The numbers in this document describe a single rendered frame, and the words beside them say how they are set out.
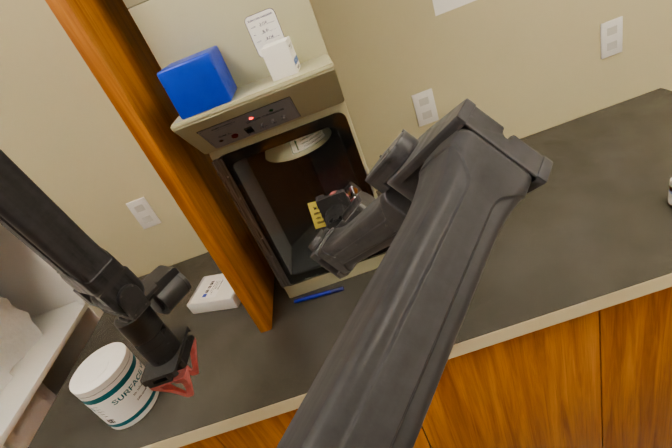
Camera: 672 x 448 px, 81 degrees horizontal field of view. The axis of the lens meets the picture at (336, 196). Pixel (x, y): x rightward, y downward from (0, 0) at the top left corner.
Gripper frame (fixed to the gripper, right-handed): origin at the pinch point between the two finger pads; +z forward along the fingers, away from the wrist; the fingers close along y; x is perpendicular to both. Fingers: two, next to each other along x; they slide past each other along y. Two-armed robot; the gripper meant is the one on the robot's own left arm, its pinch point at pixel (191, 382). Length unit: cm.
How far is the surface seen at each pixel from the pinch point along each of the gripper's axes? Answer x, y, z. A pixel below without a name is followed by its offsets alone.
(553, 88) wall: -114, 76, 5
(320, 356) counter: -20.6, 10.0, 16.2
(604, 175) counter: -105, 38, 17
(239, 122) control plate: -25, 25, -36
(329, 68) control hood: -44, 21, -40
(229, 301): 4.0, 36.0, 13.3
